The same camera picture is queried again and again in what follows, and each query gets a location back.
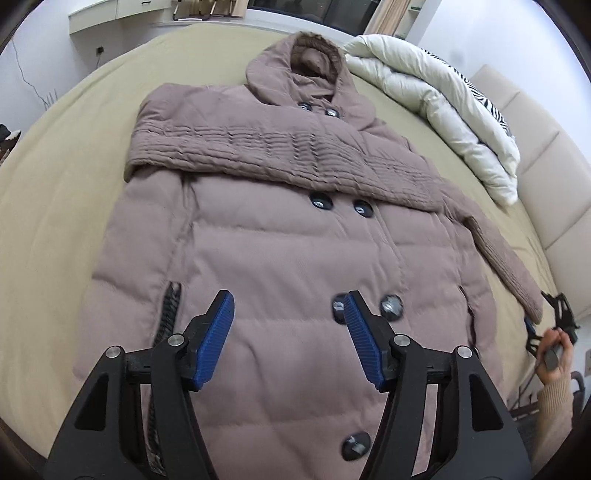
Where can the wooden chair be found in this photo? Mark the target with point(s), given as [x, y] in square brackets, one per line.
[205, 8]

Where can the person's right hand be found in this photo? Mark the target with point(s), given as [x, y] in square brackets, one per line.
[561, 367]

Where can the beige curtain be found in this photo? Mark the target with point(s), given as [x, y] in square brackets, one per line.
[388, 16]

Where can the mauve hooded puffer coat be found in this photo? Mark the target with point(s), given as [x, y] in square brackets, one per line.
[286, 240]

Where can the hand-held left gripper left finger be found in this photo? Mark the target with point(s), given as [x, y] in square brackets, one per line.
[213, 339]

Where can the white desk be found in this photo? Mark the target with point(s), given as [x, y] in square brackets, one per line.
[138, 14]

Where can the zebra striped pillow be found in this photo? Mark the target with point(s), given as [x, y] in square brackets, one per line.
[485, 99]

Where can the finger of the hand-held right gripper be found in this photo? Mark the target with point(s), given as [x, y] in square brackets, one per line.
[564, 314]
[532, 339]

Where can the person's right forearm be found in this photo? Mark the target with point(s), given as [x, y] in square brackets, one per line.
[554, 424]

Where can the cream upholstered headboard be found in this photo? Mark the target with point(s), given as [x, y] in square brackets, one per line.
[549, 184]

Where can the white duvet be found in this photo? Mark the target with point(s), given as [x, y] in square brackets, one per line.
[443, 120]

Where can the bed with beige sheet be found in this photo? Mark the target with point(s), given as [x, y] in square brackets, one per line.
[60, 207]

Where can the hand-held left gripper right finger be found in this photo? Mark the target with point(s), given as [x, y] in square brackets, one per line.
[364, 341]

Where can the dark cloth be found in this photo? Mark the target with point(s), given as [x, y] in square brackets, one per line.
[8, 141]

